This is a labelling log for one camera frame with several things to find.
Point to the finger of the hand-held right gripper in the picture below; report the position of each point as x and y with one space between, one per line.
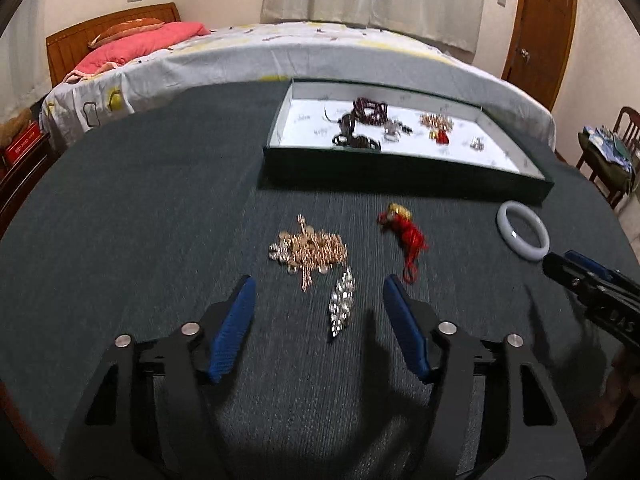
592 266
562 272

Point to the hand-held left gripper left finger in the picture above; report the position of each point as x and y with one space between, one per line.
232 330

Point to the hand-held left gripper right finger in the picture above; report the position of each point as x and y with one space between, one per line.
407 330

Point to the rhinestone brooch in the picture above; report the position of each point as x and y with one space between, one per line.
341 300

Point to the white jade bangle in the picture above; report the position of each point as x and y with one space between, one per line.
505 227

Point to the red tassel charm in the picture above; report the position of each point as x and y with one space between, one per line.
407 232

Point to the dark green tray white inside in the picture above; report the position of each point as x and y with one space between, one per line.
400 180

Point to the small red charm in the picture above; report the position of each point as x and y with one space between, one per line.
441 136

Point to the dark red bead mala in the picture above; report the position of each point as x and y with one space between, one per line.
370 110

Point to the pile of clothes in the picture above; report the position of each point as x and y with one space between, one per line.
607 155

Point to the wooden chair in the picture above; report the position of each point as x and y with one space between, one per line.
627 120

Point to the brown wooden door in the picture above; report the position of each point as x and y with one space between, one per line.
545 25

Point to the wooden nightstand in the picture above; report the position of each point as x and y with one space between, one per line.
20 185

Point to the bed with patterned sheet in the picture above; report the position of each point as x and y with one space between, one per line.
250 60

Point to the red box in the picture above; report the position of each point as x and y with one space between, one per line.
22 142

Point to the pink pillow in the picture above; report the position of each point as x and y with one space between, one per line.
145 45

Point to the brown teddy bear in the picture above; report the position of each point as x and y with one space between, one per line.
15 125

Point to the orange pillow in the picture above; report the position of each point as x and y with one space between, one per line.
125 32

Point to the wooden headboard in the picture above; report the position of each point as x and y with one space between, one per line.
65 45

